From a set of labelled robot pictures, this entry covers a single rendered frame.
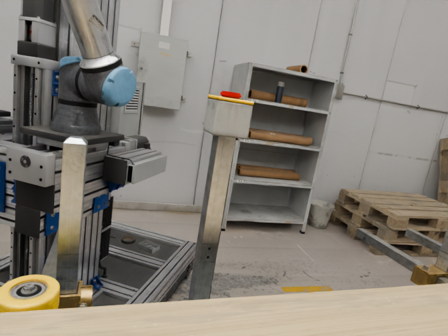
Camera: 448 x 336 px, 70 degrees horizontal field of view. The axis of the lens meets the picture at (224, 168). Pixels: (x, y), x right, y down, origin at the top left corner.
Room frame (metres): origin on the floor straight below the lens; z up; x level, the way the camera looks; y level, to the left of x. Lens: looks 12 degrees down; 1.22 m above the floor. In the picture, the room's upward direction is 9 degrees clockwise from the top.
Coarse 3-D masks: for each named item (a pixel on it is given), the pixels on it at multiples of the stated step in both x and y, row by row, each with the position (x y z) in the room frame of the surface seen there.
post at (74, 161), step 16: (64, 144) 0.51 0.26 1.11; (80, 144) 0.52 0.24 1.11; (64, 160) 0.51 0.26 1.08; (80, 160) 0.52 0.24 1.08; (64, 176) 0.51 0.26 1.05; (80, 176) 0.52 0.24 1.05; (64, 192) 0.51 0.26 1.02; (80, 192) 0.52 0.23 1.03; (64, 208) 0.51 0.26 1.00; (80, 208) 0.52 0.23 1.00; (64, 224) 0.51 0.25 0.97; (80, 224) 0.52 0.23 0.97; (64, 240) 0.51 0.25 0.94; (80, 240) 0.53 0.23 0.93; (64, 256) 0.51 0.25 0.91; (64, 272) 0.51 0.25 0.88; (64, 288) 0.51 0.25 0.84
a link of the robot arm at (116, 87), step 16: (64, 0) 0.84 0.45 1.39; (80, 0) 0.84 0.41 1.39; (96, 0) 0.88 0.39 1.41; (80, 16) 0.85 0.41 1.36; (96, 16) 0.87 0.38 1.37; (80, 32) 0.87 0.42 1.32; (96, 32) 0.88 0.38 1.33; (80, 48) 0.89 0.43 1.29; (96, 48) 0.89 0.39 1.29; (112, 48) 0.94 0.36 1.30; (80, 64) 0.92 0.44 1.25; (96, 64) 0.89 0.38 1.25; (112, 64) 0.91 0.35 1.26; (80, 80) 0.95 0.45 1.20; (96, 80) 0.91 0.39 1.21; (112, 80) 0.90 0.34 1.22; (128, 80) 0.95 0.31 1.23; (96, 96) 0.93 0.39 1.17; (112, 96) 0.91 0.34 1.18; (128, 96) 0.96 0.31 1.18
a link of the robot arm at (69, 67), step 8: (72, 56) 0.99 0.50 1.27; (64, 64) 0.98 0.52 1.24; (72, 64) 0.98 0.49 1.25; (64, 72) 0.99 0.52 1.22; (72, 72) 0.97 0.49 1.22; (80, 72) 0.96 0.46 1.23; (64, 80) 0.99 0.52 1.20; (72, 80) 0.97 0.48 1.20; (64, 88) 0.99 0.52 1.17; (72, 88) 0.98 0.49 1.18; (64, 96) 0.99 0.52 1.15; (72, 96) 0.98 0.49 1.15; (80, 96) 0.98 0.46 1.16
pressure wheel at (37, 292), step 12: (24, 276) 0.44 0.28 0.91; (36, 276) 0.44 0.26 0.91; (48, 276) 0.45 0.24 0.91; (0, 288) 0.40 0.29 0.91; (12, 288) 0.41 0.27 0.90; (24, 288) 0.40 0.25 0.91; (36, 288) 0.42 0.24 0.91; (48, 288) 0.42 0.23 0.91; (0, 300) 0.38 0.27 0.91; (12, 300) 0.38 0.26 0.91; (24, 300) 0.39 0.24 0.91; (36, 300) 0.39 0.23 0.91; (48, 300) 0.40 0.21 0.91; (0, 312) 0.37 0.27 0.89
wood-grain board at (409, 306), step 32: (384, 288) 0.59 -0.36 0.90; (416, 288) 0.61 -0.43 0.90; (0, 320) 0.35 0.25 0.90; (32, 320) 0.36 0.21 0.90; (64, 320) 0.37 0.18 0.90; (96, 320) 0.38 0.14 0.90; (128, 320) 0.39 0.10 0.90; (160, 320) 0.40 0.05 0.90; (192, 320) 0.41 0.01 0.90; (224, 320) 0.42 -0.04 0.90; (256, 320) 0.43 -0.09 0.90; (288, 320) 0.44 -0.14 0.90; (320, 320) 0.46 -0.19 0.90; (352, 320) 0.47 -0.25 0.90; (384, 320) 0.48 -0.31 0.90; (416, 320) 0.50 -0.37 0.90
